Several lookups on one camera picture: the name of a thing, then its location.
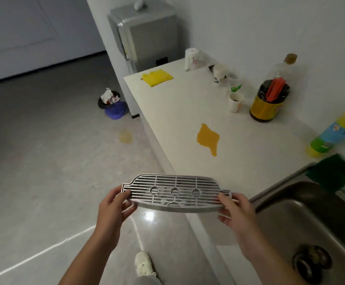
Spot white paper cup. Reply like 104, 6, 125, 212
228, 92, 245, 114

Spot white cup with dark print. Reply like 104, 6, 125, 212
213, 64, 229, 85

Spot green scouring pad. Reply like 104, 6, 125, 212
305, 154, 345, 194

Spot yellow cleaning cloth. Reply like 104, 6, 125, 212
141, 69, 174, 87

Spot purple plastic basket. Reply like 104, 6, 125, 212
104, 101, 129, 120

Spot white paper towel roll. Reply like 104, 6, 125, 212
184, 47, 208, 72

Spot stainless steel sink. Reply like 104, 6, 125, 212
249, 163, 345, 285

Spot white door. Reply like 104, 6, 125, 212
0, 0, 106, 85

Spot person's left hand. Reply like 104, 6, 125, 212
95, 185, 138, 252

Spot person's right hand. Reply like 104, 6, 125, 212
217, 192, 259, 261

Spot clear bottle with brown cap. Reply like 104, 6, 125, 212
268, 53, 298, 82

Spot white cup with green print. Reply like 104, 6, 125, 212
228, 73, 243, 93

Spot person's grey trouser leg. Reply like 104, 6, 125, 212
132, 275, 164, 285

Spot red packets in can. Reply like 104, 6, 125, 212
265, 77, 287, 103

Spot orange liquid spill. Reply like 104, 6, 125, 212
196, 123, 220, 157

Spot grey plastic drip tray grate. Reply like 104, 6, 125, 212
121, 174, 232, 213

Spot person's white shoe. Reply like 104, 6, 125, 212
134, 251, 157, 277

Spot person's left forearm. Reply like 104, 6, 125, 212
58, 231, 118, 285

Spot yellow green detergent bottle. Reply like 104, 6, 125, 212
306, 106, 345, 158

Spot yellow can with black bag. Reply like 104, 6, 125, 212
249, 80, 290, 123

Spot person's right forearm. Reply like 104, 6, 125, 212
238, 234, 306, 285

